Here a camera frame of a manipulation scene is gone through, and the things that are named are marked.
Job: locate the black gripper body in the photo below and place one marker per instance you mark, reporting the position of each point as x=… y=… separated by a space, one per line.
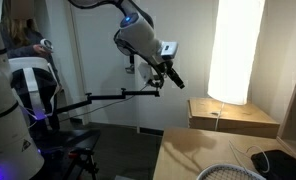
x=166 y=65

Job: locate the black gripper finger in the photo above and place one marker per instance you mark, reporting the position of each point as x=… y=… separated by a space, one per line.
x=178 y=80

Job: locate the white blue teal tennis racket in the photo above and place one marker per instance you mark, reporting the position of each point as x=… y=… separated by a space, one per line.
x=228 y=171

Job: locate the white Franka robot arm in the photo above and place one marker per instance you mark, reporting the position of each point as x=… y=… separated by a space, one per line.
x=138 y=33

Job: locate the person's hand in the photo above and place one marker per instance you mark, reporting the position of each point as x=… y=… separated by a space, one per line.
x=40 y=49

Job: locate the low wooden box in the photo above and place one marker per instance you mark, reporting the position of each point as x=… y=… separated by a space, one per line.
x=234 y=120

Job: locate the black folding workbench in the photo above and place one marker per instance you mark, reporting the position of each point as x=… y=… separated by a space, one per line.
x=71 y=140

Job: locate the person in dark jacket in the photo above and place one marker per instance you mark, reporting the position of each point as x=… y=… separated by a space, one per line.
x=19 y=40

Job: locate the white grey wrist camera box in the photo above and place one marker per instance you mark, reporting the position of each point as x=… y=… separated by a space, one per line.
x=169 y=50

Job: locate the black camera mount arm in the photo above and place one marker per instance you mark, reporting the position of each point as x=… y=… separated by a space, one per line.
x=108 y=97

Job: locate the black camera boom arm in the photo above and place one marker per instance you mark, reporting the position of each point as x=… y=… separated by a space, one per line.
x=104 y=106

